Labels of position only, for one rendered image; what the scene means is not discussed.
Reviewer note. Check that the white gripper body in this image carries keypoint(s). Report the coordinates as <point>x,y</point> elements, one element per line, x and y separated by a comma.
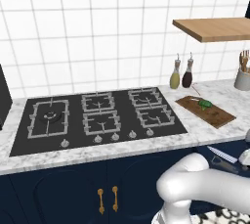
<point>245,157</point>

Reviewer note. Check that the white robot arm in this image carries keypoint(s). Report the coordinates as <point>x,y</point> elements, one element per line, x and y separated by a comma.
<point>201,185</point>

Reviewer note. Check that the brown wooden cutting board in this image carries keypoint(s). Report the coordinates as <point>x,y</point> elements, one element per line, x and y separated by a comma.
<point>211,115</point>

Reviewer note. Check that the green broccoli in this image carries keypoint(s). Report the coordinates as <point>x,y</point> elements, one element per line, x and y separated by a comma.
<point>205,104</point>

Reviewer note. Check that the open navy drawer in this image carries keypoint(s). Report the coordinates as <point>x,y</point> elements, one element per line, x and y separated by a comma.
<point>228,149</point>

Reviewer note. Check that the grey peeler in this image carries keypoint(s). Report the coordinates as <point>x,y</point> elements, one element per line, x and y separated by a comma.
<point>224,165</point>

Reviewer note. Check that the silver knife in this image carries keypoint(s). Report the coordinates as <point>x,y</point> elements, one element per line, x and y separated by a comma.
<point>223,155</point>

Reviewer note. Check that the white utensil pot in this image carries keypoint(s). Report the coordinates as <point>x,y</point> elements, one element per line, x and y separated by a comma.
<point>242,80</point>

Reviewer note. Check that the wooden utensils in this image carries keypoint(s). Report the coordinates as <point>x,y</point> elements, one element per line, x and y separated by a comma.
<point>244,60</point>

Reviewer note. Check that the dark vinegar bottle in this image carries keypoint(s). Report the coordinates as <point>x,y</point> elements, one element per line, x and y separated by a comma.
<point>187,78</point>

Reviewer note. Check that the silver hob knob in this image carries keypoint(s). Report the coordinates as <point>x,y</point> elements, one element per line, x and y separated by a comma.
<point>132,134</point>
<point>149,132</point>
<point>115,137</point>
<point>65,143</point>
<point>97,139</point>

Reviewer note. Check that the yellow oil bottle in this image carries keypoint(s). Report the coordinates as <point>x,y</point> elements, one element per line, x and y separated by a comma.
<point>174,79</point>

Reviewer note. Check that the navy cupboard door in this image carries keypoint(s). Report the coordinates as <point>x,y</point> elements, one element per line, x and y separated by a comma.
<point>58,195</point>
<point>4,201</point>
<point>136,182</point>

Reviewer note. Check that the black gas hob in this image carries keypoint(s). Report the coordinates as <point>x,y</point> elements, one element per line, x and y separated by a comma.
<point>97,120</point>

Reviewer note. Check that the black appliance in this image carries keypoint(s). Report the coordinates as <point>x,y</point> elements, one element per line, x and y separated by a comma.
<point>4,100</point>

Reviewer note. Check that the wooden wall shelf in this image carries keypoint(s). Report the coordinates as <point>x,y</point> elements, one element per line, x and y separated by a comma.
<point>215,29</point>

